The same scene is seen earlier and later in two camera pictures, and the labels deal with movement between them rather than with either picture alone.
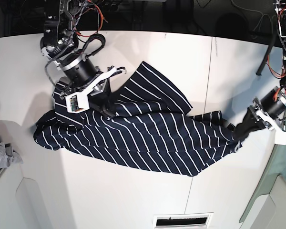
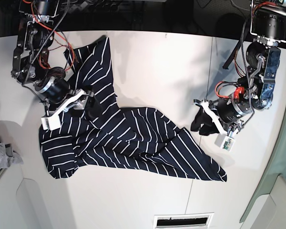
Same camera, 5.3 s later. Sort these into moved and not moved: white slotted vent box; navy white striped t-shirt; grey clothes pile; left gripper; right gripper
Moved: navy white striped t-shirt; left gripper; right gripper
Not moved: white slotted vent box; grey clothes pile
